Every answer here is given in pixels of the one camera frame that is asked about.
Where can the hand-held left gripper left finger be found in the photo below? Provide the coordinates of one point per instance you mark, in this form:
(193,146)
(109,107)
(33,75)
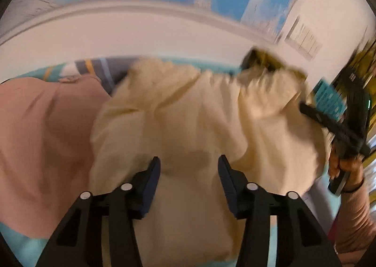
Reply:
(151,186)

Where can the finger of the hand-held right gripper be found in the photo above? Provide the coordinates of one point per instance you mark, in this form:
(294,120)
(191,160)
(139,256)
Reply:
(332,125)

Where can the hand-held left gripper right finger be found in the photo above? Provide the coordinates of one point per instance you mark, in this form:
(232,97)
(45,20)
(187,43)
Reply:
(228,186)

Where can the cream jacket with olive lining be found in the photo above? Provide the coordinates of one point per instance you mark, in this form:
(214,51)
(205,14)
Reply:
(205,114)

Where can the person's right forearm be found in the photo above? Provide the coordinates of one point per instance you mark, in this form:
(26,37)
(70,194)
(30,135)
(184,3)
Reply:
(357,220)

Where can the person's right hand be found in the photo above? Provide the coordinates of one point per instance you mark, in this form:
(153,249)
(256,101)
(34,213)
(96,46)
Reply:
(349,171)

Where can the blue plastic basket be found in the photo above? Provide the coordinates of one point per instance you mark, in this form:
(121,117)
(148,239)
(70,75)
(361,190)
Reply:
(329,99)

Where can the pink garment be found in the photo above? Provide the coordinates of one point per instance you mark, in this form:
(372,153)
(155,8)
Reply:
(47,149)

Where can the light blue patterned bedsheet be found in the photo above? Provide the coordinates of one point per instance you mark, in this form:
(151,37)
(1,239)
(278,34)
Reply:
(17,248)

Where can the white wall notice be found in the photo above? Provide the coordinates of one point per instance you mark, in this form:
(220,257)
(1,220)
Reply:
(304,37)

